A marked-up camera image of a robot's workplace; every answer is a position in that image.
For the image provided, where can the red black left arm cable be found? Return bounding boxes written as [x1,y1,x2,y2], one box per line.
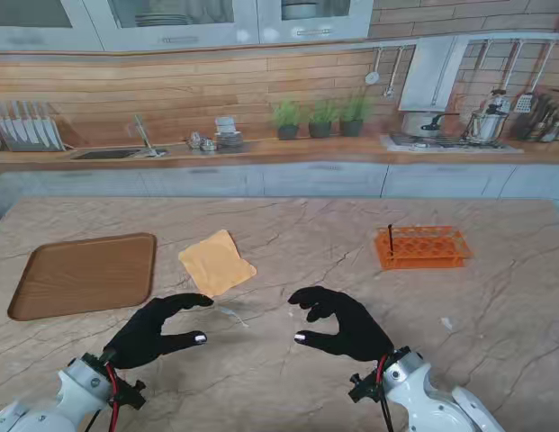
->
[83,359,123,432]

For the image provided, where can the clear tape scrap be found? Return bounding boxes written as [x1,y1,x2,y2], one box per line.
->
[218,307,250,329]

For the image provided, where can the orange test tube rack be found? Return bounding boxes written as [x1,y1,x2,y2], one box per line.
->
[374,226,473,271]

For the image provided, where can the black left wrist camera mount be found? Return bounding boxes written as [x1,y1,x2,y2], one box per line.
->
[113,379,148,411]

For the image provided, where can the red black arm cable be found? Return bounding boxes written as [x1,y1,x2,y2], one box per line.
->
[83,359,123,432]
[375,354,393,432]

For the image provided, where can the yellow microfibre cloth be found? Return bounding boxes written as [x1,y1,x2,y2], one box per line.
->
[177,229,257,298]

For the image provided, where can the brown wooden tray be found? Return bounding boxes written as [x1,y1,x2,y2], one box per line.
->
[6,232,158,322]

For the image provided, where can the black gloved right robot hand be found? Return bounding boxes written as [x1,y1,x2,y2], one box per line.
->
[287,286,395,364]

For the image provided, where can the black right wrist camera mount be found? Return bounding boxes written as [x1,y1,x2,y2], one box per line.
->
[348,373,384,404]

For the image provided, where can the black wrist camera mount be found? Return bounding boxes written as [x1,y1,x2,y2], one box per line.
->
[113,379,148,411]
[348,373,384,404]

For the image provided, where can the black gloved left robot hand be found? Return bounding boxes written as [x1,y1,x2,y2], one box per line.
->
[103,292,215,371]

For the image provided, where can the red black right arm cable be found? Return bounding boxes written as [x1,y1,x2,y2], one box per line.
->
[375,354,393,432]

